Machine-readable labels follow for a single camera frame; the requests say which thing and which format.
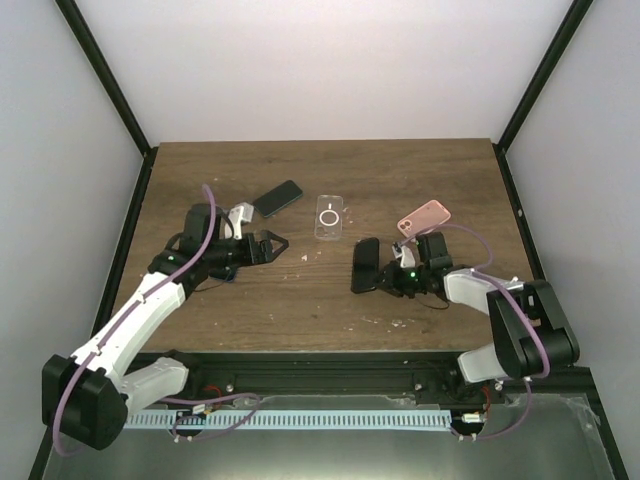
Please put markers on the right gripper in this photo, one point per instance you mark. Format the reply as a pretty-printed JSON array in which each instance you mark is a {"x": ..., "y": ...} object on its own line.
[{"x": 392, "y": 280}]

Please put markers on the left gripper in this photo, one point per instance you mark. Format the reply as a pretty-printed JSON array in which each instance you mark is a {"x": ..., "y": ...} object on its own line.
[{"x": 252, "y": 256}]

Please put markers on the silver phone black screen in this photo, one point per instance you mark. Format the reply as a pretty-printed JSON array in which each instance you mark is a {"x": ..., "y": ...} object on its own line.
[{"x": 366, "y": 267}]

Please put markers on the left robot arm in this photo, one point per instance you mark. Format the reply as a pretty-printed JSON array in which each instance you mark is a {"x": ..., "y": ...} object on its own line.
[{"x": 89, "y": 395}]

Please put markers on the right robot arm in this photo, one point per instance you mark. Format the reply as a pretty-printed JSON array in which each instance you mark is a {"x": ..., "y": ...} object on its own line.
[{"x": 531, "y": 334}]

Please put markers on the blue-edged dark phone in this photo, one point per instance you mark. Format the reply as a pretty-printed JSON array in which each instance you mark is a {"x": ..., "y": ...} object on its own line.
[{"x": 277, "y": 198}]

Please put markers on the clear phone case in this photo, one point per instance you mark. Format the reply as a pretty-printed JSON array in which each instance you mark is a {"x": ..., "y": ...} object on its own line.
[{"x": 328, "y": 219}]

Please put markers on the pink phone case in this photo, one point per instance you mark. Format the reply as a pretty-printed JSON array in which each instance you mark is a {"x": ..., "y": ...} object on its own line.
[{"x": 426, "y": 217}]

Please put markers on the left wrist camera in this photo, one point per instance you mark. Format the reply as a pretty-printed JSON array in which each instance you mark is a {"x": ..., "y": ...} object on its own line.
[{"x": 241, "y": 214}]

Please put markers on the black aluminium frame rail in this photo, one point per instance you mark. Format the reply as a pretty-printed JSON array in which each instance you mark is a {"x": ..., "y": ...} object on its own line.
[{"x": 427, "y": 377}]

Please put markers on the white slotted cable duct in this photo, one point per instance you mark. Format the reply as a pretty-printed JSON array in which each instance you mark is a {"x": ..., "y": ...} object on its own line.
[{"x": 402, "y": 420}]

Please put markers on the left black frame post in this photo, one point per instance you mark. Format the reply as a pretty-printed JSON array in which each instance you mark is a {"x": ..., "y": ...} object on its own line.
[{"x": 93, "y": 53}]

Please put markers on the black frame post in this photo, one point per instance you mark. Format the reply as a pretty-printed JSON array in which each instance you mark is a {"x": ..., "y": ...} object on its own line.
[
  {"x": 562, "y": 38},
  {"x": 93, "y": 53}
]

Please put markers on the right black frame post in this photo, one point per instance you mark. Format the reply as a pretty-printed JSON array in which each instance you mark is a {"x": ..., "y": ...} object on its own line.
[{"x": 562, "y": 38}]

